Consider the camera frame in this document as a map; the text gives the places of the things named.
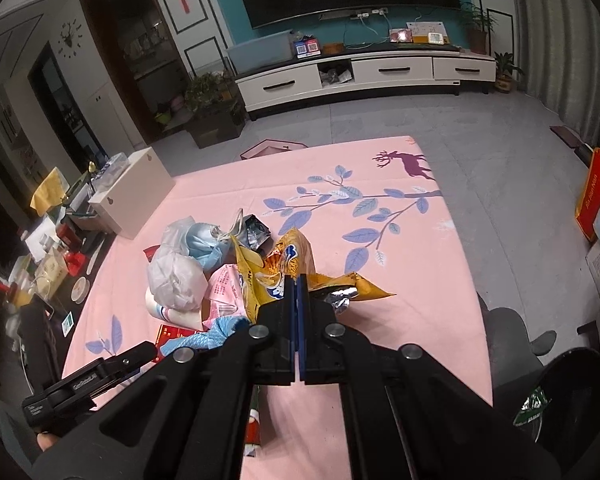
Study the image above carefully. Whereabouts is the white wooden box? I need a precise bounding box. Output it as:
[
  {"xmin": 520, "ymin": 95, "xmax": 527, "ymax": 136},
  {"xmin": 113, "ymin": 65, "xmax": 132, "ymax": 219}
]
[{"xmin": 87, "ymin": 146, "xmax": 175, "ymax": 240}]

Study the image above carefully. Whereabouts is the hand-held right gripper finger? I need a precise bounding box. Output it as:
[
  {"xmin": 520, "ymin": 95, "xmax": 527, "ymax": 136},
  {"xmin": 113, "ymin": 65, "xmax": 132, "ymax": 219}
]
[
  {"xmin": 299, "ymin": 273, "xmax": 562, "ymax": 480},
  {"xmin": 32, "ymin": 279, "xmax": 299, "ymax": 480}
]

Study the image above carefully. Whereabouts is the green snack packet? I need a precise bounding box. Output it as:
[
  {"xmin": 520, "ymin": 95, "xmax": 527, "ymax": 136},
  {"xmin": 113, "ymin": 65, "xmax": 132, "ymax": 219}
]
[{"xmin": 244, "ymin": 385, "xmax": 270, "ymax": 460}]

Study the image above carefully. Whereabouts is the yellow cloth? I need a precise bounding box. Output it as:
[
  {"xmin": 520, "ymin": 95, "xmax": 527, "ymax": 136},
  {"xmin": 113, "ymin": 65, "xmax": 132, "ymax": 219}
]
[{"xmin": 30, "ymin": 167, "xmax": 66, "ymax": 216}]

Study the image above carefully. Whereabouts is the small potted plant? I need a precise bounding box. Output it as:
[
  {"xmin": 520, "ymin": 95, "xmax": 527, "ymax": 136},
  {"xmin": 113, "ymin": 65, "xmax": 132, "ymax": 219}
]
[{"xmin": 494, "ymin": 51, "xmax": 526, "ymax": 95}]

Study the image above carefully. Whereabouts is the bushy potted plant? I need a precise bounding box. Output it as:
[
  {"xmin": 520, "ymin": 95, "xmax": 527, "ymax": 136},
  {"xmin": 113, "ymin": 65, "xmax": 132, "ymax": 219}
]
[{"xmin": 184, "ymin": 71, "xmax": 233, "ymax": 111}]

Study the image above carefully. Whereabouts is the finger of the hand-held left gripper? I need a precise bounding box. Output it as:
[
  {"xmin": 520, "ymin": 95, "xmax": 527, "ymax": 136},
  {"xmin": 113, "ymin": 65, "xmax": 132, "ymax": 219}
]
[{"xmin": 87, "ymin": 341, "xmax": 159, "ymax": 386}]

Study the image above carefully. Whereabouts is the silver foil wrapper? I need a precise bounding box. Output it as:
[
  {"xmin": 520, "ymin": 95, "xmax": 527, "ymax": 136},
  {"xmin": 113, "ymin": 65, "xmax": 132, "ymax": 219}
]
[{"xmin": 240, "ymin": 215, "xmax": 273, "ymax": 256}]

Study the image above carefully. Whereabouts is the black deer wall clock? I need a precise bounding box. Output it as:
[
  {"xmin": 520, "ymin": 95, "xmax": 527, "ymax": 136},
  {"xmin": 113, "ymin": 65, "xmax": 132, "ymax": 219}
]
[{"xmin": 60, "ymin": 21, "xmax": 85, "ymax": 57}]

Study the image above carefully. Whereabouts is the grey chair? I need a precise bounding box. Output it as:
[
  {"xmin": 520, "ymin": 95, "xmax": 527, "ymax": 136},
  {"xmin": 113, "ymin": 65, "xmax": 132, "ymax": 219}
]
[{"xmin": 484, "ymin": 306, "xmax": 557, "ymax": 403}]

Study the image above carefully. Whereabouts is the white television cabinet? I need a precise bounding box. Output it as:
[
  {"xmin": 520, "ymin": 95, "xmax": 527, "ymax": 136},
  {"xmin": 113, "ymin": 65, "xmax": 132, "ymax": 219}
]
[{"xmin": 234, "ymin": 45, "xmax": 497, "ymax": 122}]

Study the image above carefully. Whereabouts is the white calendar card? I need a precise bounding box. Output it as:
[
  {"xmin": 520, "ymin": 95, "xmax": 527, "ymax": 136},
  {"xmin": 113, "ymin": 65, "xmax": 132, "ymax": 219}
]
[{"xmin": 406, "ymin": 21, "xmax": 446, "ymax": 43}]

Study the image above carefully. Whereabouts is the orange shopping bag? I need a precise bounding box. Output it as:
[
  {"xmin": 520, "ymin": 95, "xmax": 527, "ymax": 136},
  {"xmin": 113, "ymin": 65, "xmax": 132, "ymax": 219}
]
[{"xmin": 575, "ymin": 147, "xmax": 600, "ymax": 243}]

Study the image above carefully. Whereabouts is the pink flat box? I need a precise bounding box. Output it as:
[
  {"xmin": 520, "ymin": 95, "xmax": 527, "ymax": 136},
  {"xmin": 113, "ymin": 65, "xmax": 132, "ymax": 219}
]
[{"xmin": 240, "ymin": 140, "xmax": 306, "ymax": 161}]

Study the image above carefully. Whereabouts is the blue cloth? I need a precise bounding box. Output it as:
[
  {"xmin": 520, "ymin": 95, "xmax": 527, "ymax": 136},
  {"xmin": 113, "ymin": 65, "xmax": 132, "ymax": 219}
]
[{"xmin": 167, "ymin": 316, "xmax": 251, "ymax": 356}]

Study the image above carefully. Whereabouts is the clear plastic storage box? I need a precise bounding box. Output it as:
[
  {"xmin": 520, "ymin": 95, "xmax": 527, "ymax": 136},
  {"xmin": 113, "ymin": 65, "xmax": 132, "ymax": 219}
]
[{"xmin": 226, "ymin": 30, "xmax": 295, "ymax": 75}]

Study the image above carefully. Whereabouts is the blue plastic bag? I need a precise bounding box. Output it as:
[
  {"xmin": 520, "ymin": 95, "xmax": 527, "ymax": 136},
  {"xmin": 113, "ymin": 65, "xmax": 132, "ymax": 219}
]
[{"xmin": 187, "ymin": 222, "xmax": 231, "ymax": 268}]

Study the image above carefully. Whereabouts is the pink tissue packet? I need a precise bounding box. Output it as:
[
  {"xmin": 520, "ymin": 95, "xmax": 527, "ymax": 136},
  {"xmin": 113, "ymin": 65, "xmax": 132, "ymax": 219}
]
[{"xmin": 202, "ymin": 265, "xmax": 253, "ymax": 328}]

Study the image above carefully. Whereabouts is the black trash bin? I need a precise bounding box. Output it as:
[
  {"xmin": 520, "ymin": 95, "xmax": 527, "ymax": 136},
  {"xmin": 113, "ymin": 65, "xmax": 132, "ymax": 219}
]
[{"xmin": 517, "ymin": 347, "xmax": 600, "ymax": 461}]

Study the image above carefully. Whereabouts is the dark doormat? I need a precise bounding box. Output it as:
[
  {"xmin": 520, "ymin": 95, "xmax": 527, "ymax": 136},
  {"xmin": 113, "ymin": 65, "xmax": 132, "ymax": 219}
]
[{"xmin": 550, "ymin": 125, "xmax": 588, "ymax": 148}]

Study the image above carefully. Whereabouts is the yellow snack bag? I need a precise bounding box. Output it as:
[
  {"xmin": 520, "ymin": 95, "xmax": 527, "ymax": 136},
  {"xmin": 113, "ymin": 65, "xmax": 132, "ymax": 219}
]
[{"xmin": 230, "ymin": 227, "xmax": 398, "ymax": 323}]

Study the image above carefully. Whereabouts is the dark plant stand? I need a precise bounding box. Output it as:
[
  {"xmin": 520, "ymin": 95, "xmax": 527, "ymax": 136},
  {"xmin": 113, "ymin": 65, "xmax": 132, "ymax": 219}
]
[{"xmin": 187, "ymin": 104, "xmax": 246, "ymax": 150}]

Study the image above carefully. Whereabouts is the green printed wrapper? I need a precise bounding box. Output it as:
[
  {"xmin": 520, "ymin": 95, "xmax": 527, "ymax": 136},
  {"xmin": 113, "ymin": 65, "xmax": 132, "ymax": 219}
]
[{"xmin": 512, "ymin": 385, "xmax": 551, "ymax": 426}]

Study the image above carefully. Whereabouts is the pink printed sheet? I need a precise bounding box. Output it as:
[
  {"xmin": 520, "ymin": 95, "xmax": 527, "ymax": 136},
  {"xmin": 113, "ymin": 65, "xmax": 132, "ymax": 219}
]
[{"xmin": 62, "ymin": 135, "xmax": 496, "ymax": 480}]

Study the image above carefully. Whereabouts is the white plastic bag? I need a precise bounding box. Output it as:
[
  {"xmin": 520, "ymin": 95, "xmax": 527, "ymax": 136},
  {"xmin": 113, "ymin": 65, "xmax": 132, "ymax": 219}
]
[{"xmin": 146, "ymin": 216, "xmax": 211, "ymax": 312}]

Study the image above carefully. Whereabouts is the grey curtain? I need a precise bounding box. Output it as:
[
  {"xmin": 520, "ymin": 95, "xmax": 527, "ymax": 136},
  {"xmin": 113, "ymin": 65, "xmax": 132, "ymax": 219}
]
[{"xmin": 510, "ymin": 0, "xmax": 600, "ymax": 151}]

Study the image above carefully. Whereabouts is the tall potted plant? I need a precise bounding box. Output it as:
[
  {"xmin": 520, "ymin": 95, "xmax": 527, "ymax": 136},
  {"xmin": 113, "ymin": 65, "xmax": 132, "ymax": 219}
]
[{"xmin": 457, "ymin": 2, "xmax": 498, "ymax": 56}]

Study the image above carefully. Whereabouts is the red flat box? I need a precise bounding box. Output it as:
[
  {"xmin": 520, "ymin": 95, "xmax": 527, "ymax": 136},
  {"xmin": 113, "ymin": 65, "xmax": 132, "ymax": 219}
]
[{"xmin": 152, "ymin": 324, "xmax": 198, "ymax": 363}]

